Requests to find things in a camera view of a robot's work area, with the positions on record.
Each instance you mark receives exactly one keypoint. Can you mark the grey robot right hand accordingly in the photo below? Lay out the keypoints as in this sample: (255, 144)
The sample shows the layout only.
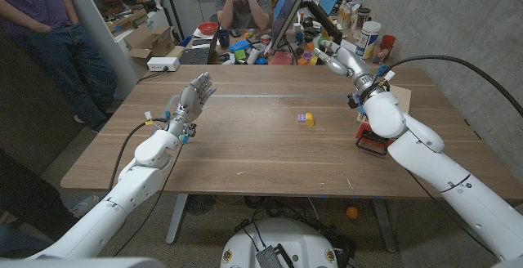
(351, 65)

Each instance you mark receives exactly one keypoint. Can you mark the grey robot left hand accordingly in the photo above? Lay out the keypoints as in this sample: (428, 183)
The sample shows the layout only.
(192, 100)

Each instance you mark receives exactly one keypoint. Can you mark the yellow lego block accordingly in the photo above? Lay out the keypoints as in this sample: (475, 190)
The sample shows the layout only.
(310, 119)

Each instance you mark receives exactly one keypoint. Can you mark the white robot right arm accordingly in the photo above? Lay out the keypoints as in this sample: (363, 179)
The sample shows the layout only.
(429, 157)

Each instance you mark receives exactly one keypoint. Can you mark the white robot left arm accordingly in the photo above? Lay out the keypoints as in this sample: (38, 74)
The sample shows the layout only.
(135, 182)

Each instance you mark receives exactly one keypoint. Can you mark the white canister with blue label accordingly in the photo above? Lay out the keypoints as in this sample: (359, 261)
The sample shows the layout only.
(367, 41)

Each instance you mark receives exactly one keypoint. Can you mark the yellow toy piece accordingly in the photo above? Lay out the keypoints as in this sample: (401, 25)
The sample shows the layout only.
(313, 60)

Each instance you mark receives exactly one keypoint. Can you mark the red jar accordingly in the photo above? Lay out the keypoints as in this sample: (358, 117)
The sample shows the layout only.
(386, 45)

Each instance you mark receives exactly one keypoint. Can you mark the black laptop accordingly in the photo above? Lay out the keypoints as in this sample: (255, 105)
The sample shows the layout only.
(196, 55)

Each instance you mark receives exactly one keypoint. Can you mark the white power box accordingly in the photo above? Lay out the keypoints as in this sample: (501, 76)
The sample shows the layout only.
(163, 63)

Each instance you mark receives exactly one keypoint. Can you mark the orange toy piece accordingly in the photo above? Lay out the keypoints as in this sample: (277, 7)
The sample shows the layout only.
(302, 61)

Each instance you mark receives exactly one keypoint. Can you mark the dark lidded jar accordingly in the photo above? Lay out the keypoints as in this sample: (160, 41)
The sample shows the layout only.
(363, 16)

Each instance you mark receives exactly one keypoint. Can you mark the wooden box with slotted lid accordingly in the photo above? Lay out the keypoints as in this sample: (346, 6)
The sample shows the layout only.
(404, 98)

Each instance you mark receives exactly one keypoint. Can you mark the dark blue mug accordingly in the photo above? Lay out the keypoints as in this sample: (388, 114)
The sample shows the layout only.
(224, 38)

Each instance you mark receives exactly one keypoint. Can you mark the pink flat box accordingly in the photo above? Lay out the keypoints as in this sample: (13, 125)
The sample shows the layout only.
(281, 58)

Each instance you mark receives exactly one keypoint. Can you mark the blue toy block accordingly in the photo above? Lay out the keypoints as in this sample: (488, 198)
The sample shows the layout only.
(239, 46)

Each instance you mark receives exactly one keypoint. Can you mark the red bowl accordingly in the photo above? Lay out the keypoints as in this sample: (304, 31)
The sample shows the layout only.
(208, 29)

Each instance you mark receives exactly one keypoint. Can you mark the open cardboard box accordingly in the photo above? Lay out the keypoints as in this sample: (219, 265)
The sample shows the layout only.
(147, 41)

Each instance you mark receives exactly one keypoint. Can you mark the large flat monitor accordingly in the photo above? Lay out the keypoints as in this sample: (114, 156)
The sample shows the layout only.
(288, 6)

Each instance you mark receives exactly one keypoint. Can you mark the seated person in grey shirt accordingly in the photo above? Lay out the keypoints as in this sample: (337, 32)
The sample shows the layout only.
(245, 10)

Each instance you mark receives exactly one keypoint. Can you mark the black round floor fan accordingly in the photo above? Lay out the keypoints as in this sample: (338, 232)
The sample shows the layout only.
(200, 204)

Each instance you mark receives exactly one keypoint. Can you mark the white shelf unit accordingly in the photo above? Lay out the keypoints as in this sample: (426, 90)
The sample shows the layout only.
(102, 35)

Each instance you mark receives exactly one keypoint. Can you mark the grey table leg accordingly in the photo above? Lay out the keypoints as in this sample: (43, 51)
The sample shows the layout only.
(175, 223)
(386, 227)

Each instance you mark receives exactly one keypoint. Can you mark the standing person in purple shirt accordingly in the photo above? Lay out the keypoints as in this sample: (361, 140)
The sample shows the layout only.
(69, 59)

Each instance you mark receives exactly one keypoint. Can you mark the orange ball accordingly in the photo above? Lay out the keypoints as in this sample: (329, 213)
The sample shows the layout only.
(352, 213)

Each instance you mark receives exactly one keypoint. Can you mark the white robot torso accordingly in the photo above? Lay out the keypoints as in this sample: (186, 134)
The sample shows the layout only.
(286, 235)

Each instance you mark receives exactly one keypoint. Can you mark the grey ribbed electronics box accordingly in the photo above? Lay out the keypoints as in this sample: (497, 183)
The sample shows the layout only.
(269, 257)

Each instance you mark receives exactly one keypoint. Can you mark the person in black trousers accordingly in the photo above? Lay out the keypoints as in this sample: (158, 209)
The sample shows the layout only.
(24, 194)

